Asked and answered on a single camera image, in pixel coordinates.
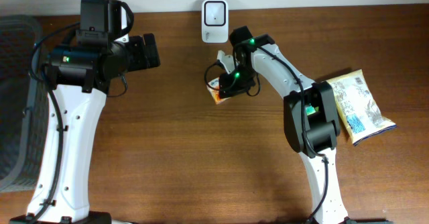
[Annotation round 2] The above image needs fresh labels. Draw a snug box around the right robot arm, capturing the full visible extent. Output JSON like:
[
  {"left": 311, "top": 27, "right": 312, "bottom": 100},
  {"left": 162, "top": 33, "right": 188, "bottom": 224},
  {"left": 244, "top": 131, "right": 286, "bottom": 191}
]
[{"left": 217, "top": 26, "right": 348, "bottom": 223}]

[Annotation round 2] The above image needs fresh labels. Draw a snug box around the yellow snack bag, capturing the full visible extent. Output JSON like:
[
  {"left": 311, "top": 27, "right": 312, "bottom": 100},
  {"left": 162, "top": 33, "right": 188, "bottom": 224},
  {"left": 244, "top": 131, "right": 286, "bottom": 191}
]
[{"left": 327, "top": 69, "right": 397, "bottom": 146}]

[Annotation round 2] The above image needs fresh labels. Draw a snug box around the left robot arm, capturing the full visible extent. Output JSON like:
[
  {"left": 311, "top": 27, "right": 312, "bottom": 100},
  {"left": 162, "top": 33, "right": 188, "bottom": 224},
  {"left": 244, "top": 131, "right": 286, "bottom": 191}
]
[{"left": 1, "top": 0, "right": 160, "bottom": 223}]

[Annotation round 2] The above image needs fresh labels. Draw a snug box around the teal tissue pack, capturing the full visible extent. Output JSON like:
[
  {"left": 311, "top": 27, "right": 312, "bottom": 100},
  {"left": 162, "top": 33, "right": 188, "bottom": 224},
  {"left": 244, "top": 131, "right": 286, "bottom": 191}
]
[{"left": 306, "top": 105, "right": 318, "bottom": 115}]

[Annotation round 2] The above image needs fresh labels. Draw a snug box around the orange tissue pack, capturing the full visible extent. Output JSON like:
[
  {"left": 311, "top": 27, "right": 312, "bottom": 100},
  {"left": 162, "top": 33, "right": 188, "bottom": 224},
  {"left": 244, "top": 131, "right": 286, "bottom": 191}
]
[{"left": 207, "top": 78, "right": 229, "bottom": 105}]

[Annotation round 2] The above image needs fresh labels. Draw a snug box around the dark grey plastic basket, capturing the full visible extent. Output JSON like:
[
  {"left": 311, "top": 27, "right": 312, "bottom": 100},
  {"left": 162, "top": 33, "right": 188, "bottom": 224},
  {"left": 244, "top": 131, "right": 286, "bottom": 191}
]
[{"left": 1, "top": 15, "right": 48, "bottom": 192}]

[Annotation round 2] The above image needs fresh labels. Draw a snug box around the white barcode scanner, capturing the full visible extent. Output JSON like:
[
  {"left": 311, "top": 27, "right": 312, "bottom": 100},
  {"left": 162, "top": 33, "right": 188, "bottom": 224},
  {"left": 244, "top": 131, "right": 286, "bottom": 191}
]
[{"left": 201, "top": 0, "right": 229, "bottom": 44}]

